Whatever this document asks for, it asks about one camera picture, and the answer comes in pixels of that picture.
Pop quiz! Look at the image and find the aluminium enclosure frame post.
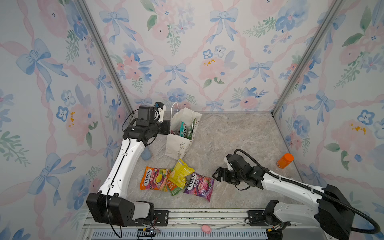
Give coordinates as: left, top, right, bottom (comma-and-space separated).
271, 0, 345, 117
74, 0, 133, 113

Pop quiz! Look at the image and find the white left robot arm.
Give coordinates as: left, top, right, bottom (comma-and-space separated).
87, 102, 171, 227

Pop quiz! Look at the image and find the yellow snack bag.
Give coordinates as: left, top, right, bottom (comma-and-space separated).
168, 159, 195, 188

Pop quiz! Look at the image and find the pink small ball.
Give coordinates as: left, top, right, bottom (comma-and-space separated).
201, 225, 212, 234

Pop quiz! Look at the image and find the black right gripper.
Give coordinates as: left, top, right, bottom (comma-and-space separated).
210, 166, 244, 185

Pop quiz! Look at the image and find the light blue oval object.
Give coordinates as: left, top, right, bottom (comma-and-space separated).
141, 147, 152, 161

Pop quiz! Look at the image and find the orange Fox's candy bag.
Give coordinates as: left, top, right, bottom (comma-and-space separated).
140, 167, 171, 192

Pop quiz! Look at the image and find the green orange snack packet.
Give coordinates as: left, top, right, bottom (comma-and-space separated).
167, 179, 187, 196

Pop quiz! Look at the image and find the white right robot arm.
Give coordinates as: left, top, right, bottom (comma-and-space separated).
213, 154, 355, 240

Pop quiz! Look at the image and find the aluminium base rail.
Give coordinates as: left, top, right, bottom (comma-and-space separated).
77, 208, 338, 240

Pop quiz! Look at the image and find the teal snack packet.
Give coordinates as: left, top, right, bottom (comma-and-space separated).
179, 122, 189, 138

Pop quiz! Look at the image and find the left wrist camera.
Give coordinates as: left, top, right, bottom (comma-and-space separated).
154, 102, 166, 123

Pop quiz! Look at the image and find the green yellow Fox's candy bag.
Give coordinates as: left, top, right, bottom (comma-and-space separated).
186, 119, 197, 140

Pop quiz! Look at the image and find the aluminium enclosure frame post left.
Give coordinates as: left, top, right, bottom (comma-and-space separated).
74, 0, 133, 113

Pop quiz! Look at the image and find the black corrugated cable conduit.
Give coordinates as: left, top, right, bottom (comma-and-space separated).
233, 148, 381, 235

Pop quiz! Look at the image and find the orange pill bottle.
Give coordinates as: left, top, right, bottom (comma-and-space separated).
277, 153, 294, 169

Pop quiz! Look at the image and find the purple fox's candy bag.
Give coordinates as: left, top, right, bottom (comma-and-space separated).
171, 129, 180, 136
184, 173, 215, 203

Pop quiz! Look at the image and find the aluminium enclosure frame post right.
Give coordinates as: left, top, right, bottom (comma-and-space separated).
271, 0, 345, 117

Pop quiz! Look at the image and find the white printed paper bag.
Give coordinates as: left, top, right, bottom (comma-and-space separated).
166, 103, 203, 160

